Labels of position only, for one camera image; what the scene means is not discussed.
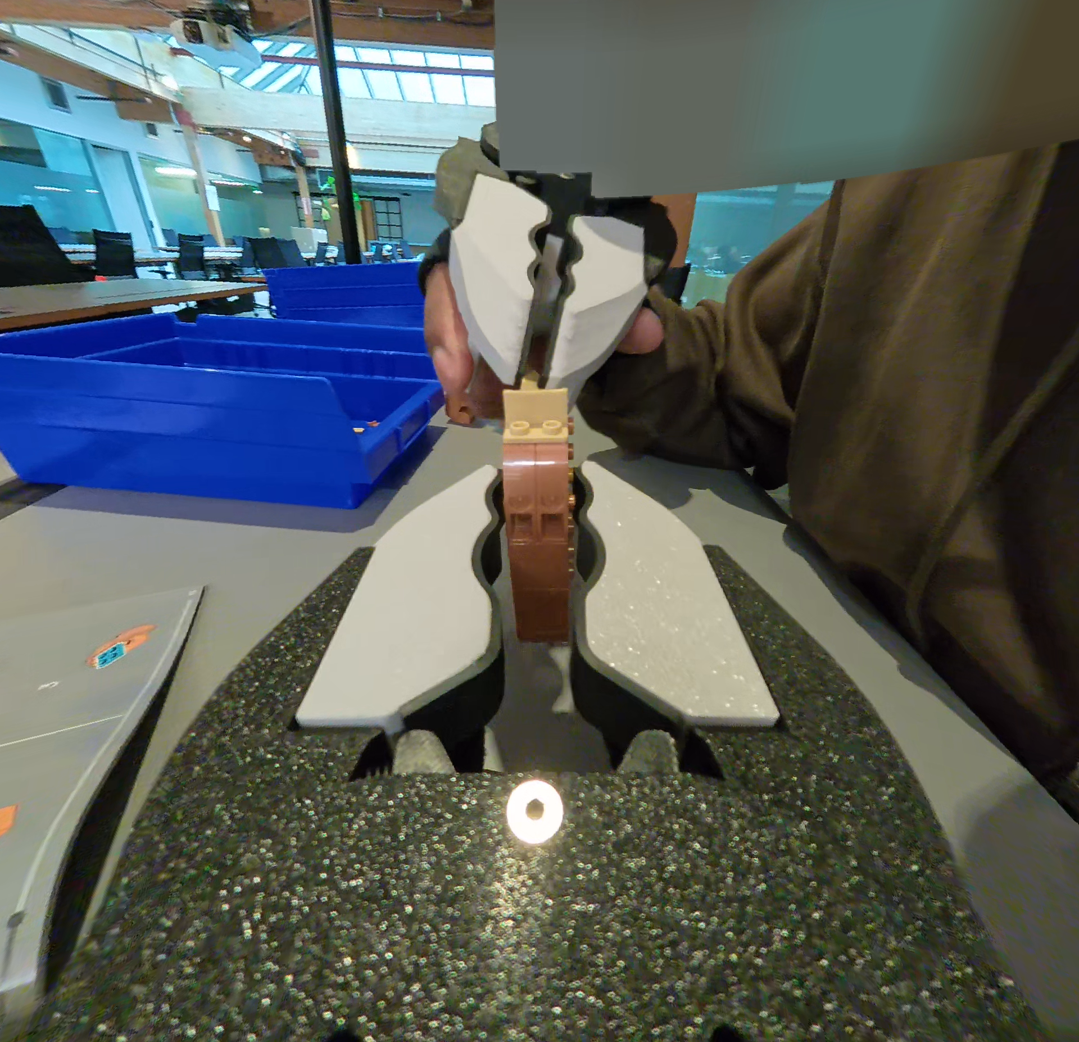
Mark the black office chair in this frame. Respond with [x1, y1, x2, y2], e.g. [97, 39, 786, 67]
[0, 206, 94, 288]
[91, 229, 138, 281]

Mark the person's right forearm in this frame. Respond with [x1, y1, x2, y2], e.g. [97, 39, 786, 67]
[577, 178, 844, 491]

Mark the person's brown hoodie torso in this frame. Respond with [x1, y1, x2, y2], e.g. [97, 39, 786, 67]
[759, 140, 1079, 799]

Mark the brown and tan brick model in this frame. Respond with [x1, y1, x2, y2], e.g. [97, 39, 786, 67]
[501, 376, 583, 645]

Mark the long wooden table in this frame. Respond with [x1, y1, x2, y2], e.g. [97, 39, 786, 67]
[0, 279, 269, 335]

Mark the black round-head pole lamp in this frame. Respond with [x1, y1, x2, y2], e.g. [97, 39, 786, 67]
[305, 0, 364, 264]

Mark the large blue plastic bin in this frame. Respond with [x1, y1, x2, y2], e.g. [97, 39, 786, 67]
[0, 312, 446, 510]

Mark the person's right hand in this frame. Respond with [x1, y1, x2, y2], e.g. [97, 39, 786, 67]
[420, 135, 667, 428]

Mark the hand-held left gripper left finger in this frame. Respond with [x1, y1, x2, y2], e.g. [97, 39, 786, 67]
[295, 464, 507, 777]

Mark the grey desk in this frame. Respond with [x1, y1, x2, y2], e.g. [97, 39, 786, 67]
[0, 422, 1079, 1042]

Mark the grey instruction booklet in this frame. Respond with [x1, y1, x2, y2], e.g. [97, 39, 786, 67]
[0, 587, 206, 996]

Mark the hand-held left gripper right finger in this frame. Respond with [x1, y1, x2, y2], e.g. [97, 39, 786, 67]
[572, 460, 781, 775]

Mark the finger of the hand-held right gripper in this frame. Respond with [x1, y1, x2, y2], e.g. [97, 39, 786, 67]
[447, 172, 551, 386]
[548, 214, 652, 396]

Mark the ceiling projector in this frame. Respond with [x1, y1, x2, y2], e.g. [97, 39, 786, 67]
[169, 0, 256, 53]

